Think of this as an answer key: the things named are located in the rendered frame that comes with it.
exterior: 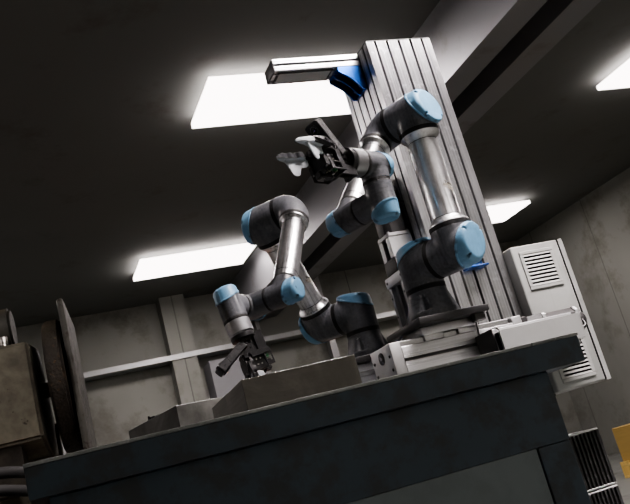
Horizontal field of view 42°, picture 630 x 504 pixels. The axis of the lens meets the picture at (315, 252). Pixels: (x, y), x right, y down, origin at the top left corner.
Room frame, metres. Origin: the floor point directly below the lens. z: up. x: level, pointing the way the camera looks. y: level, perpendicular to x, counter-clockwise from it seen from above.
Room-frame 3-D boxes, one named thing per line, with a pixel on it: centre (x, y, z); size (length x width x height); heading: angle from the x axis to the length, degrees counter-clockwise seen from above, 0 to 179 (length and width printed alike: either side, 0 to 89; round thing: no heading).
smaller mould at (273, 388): (1.21, 0.09, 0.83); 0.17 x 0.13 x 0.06; 110
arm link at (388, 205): (2.04, -0.19, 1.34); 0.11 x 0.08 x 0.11; 49
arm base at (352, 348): (2.78, -0.09, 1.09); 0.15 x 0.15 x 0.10
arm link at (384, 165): (2.03, -0.20, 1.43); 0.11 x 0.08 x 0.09; 139
